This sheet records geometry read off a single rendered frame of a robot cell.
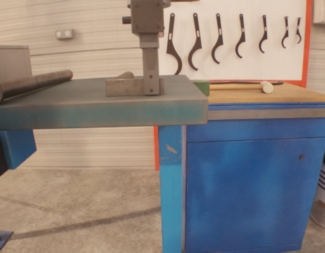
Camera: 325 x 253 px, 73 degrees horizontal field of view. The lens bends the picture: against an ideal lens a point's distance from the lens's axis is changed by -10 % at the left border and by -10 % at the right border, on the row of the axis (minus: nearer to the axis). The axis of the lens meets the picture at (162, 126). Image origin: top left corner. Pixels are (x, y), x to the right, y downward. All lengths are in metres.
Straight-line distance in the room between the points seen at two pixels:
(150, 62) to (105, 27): 1.88
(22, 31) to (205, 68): 1.74
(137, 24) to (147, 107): 0.13
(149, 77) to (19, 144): 0.30
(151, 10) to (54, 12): 2.10
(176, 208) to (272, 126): 0.66
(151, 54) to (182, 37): 1.79
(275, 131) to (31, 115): 1.01
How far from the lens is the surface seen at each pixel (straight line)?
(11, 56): 0.82
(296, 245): 1.69
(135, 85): 0.44
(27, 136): 0.57
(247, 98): 1.10
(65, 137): 2.55
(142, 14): 0.37
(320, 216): 1.94
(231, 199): 1.29
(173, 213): 0.72
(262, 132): 1.17
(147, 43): 0.39
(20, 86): 0.56
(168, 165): 0.64
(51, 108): 0.44
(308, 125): 1.27
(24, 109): 0.47
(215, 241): 1.45
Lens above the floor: 1.14
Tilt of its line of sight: 17 degrees down
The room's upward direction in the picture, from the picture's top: 2 degrees counter-clockwise
